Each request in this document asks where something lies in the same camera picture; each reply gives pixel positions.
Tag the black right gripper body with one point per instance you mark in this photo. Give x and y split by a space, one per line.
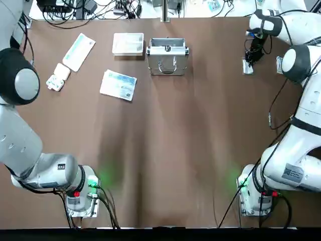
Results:
257 42

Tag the small blue white gauze packet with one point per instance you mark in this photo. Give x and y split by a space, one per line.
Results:
279 65

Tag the aluminium first-aid case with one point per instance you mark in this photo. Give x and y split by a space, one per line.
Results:
167 55

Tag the white plastic partition tray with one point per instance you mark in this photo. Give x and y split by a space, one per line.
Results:
128 44

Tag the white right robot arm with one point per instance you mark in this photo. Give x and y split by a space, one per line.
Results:
296 155

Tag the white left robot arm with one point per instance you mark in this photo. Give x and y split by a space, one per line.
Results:
20 140

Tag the wide blue white mask packet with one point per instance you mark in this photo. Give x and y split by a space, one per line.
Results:
118 85

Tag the long blue white mask packet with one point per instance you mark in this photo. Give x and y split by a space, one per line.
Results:
79 51

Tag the black power adapter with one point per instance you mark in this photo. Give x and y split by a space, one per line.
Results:
86 7

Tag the clear plastic pill box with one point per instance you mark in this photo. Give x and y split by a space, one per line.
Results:
58 76

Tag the black power strip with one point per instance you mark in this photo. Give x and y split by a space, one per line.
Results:
54 5

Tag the aluminium frame post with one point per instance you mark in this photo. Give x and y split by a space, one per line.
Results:
165 11

